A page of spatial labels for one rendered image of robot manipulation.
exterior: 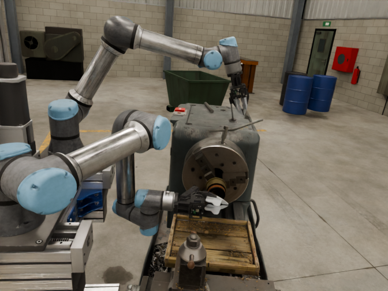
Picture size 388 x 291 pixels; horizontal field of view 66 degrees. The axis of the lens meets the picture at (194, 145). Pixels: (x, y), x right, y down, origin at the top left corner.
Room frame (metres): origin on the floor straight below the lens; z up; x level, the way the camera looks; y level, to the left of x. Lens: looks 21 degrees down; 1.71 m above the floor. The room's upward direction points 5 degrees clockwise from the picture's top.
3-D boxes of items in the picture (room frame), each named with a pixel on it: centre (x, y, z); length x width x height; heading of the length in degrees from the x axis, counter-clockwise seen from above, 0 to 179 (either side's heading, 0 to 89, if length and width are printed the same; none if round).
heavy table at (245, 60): (10.26, -1.35, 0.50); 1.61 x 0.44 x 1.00; 16
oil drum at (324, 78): (7.98, -3.23, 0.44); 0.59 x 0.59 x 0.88
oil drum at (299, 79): (7.45, -2.44, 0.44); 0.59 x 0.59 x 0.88
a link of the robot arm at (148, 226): (1.04, 0.17, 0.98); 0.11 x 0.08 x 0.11; 59
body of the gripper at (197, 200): (1.02, 0.00, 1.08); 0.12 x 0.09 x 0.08; 89
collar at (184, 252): (0.69, -0.02, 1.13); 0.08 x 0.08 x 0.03
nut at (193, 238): (0.69, -0.02, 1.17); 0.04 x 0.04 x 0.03
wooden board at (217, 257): (1.05, -0.11, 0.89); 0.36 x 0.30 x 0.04; 89
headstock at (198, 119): (1.72, -0.10, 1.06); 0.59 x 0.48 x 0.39; 179
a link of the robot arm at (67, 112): (1.22, 0.56, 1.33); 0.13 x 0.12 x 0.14; 6
